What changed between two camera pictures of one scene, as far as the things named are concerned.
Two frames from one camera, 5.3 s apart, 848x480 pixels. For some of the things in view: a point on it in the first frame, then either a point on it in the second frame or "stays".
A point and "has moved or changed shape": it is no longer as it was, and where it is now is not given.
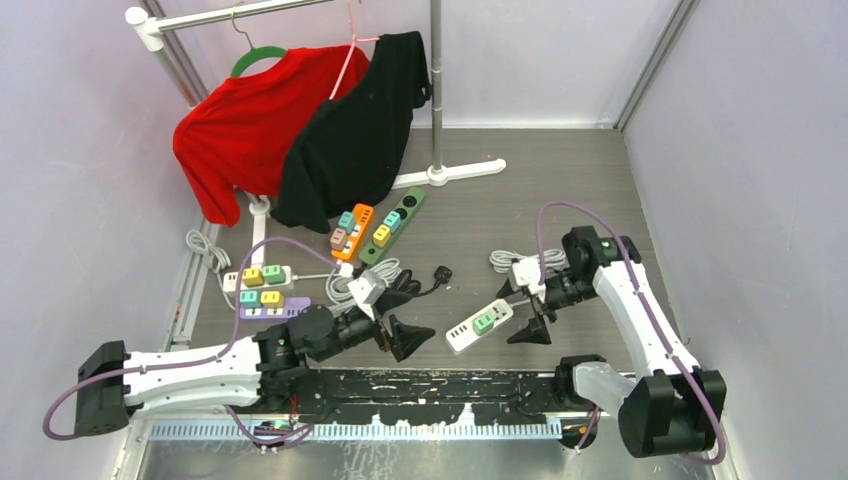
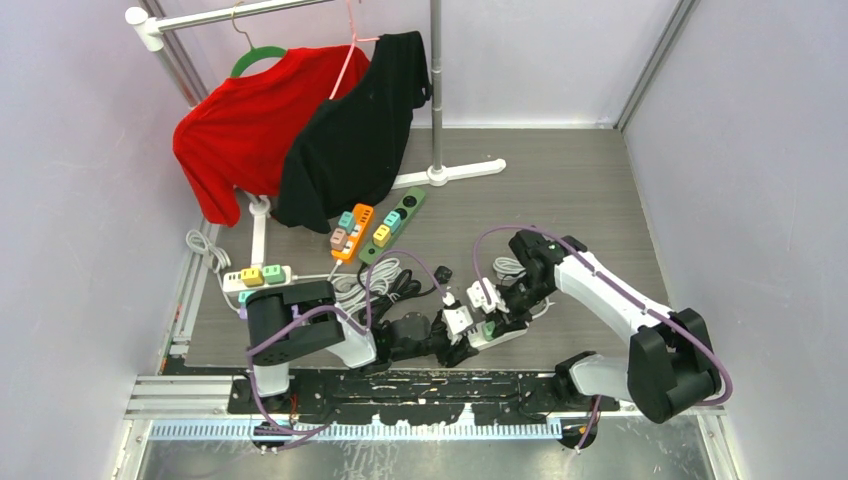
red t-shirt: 234,140 stays
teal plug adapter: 393,220 stays
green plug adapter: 483,322 has moved or changed shape
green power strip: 371,252 stays
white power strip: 463,334 has moved or changed shape
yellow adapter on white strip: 253,277 stays
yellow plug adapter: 381,235 stays
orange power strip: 362,216 stays
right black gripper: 535,331 -> 511,321
